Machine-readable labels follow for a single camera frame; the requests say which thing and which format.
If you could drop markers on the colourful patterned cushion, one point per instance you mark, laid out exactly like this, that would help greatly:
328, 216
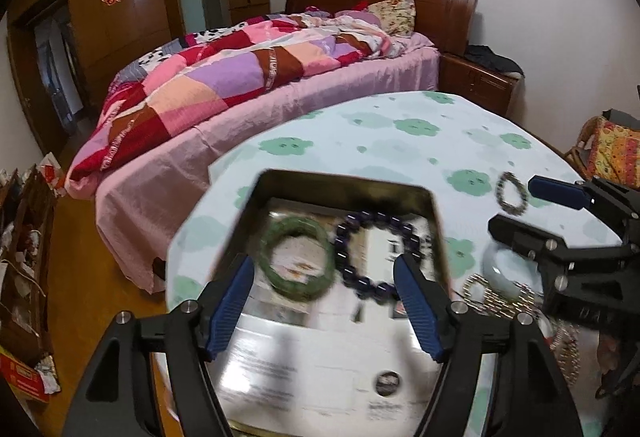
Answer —
615, 152

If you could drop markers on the bed with pink sheet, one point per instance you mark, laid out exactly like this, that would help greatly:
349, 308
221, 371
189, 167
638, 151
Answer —
280, 117

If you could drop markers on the gold metal tin box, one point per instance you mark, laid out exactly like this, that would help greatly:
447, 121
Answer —
340, 178

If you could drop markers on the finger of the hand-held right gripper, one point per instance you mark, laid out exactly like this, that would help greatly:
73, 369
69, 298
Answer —
520, 234
555, 191

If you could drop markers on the white paper bag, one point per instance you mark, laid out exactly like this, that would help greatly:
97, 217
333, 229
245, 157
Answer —
50, 172

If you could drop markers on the rattan chair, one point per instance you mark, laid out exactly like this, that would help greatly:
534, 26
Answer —
580, 152

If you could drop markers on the green cloud print tablecloth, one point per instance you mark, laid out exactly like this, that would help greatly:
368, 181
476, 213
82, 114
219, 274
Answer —
400, 142

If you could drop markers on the patchwork quilt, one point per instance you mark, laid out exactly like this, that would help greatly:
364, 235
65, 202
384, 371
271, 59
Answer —
200, 87

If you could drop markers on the green jade bangle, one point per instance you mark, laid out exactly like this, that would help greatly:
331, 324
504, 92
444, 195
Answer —
280, 284

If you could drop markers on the white jade bangle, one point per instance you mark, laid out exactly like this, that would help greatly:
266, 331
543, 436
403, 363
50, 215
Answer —
492, 267

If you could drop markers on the white printed paper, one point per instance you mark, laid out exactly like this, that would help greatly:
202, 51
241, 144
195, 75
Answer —
310, 367

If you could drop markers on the low wooden cabinet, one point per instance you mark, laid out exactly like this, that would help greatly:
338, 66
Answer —
30, 217

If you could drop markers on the floral pillow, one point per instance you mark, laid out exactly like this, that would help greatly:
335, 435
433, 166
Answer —
395, 14

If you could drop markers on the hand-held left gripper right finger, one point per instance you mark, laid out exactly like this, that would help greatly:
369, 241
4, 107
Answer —
420, 312

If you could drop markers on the red cardboard box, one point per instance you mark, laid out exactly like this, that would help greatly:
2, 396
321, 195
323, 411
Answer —
20, 377

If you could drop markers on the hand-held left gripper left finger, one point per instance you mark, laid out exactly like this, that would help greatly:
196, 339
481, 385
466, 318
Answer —
230, 307

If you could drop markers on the dark clothes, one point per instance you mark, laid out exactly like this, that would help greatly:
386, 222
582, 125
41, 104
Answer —
490, 57

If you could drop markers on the wooden headboard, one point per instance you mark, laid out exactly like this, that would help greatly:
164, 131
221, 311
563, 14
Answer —
440, 2

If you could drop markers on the wooden nightstand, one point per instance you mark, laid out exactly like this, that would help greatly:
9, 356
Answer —
475, 82

